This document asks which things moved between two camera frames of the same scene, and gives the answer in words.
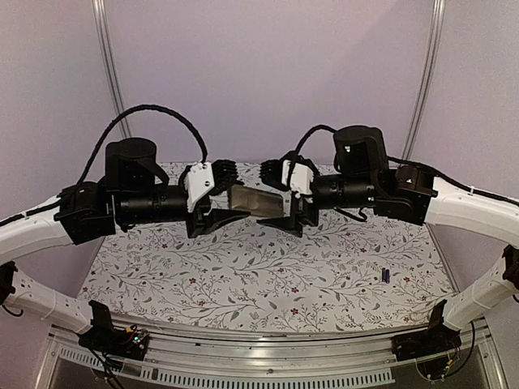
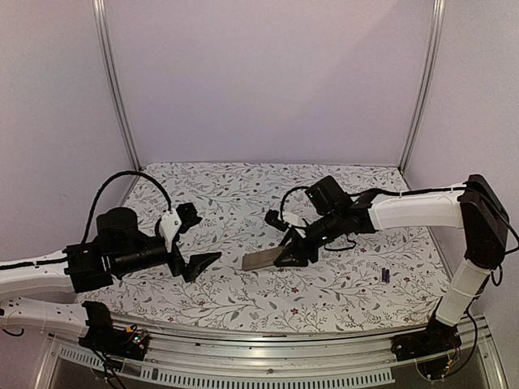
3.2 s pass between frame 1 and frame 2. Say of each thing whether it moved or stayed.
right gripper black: moved
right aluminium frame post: stayed
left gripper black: moved
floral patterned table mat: stayed
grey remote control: moved
